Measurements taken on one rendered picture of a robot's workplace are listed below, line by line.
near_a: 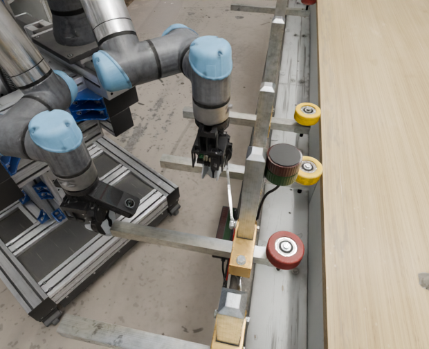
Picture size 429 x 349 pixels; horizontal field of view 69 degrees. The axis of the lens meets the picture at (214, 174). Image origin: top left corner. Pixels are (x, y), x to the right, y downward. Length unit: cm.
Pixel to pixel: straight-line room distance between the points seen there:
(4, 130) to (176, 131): 177
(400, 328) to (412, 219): 26
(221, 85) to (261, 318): 63
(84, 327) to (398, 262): 62
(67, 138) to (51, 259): 109
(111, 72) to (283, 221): 73
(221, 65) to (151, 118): 195
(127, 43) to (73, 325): 49
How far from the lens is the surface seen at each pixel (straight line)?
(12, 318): 184
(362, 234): 79
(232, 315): 44
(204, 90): 59
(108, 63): 62
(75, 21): 115
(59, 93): 74
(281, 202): 114
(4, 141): 67
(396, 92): 127
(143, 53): 63
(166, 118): 247
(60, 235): 169
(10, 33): 71
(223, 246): 75
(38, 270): 163
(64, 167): 63
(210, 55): 56
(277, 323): 95
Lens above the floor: 152
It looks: 49 degrees down
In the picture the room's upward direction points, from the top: straight up
